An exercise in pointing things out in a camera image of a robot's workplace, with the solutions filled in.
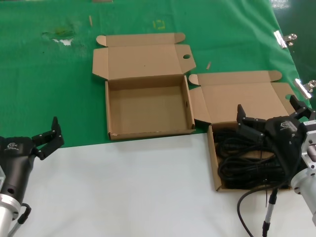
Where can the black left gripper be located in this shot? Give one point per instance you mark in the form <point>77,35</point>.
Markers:
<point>14,160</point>

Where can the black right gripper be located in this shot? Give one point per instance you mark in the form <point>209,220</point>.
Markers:
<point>284,138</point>

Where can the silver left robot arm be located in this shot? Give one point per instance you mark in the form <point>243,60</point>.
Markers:
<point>6,209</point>

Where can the brown cardboard box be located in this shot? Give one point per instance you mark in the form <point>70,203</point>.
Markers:
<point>148,108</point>
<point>242,98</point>

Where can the silver binder clip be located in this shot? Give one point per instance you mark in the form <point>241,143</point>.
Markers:
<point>302,89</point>
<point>280,39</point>

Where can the green table cloth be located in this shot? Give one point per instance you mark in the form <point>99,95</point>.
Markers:
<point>49,86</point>

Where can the short wooden stick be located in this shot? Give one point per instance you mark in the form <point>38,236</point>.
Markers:
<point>209,65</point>

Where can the long wooden stick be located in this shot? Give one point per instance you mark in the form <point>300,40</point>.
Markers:
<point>91,20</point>

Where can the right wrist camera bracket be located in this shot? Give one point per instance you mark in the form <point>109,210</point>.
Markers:
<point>308,145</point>

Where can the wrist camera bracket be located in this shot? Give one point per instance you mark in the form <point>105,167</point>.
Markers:
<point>2,177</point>
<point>308,145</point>

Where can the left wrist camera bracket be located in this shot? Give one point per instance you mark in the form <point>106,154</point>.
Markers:
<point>2,177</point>

